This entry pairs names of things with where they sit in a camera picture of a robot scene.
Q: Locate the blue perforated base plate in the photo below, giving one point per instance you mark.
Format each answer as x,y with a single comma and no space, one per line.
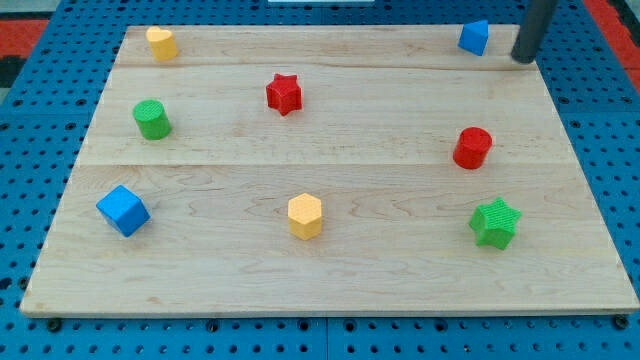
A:
49,107

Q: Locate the blue triangle block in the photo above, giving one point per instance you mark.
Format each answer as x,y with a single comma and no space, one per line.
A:
474,37

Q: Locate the yellow heart block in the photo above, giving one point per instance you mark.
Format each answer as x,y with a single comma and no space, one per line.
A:
162,43

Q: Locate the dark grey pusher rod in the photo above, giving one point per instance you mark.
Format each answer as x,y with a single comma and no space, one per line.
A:
533,28

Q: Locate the red star block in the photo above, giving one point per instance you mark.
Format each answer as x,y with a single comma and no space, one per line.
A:
284,94

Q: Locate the red cylinder block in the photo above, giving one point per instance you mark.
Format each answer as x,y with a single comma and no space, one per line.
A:
472,148

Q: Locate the blue cube block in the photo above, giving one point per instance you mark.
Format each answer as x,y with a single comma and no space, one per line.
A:
123,210

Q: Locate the wooden board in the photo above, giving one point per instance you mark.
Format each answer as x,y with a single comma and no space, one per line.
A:
383,107

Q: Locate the yellow hexagon block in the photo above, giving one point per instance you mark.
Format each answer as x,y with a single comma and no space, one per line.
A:
305,216

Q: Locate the green star block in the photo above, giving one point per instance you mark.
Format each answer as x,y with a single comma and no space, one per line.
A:
494,224

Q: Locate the green cylinder block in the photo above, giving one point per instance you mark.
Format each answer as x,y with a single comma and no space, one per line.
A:
151,119

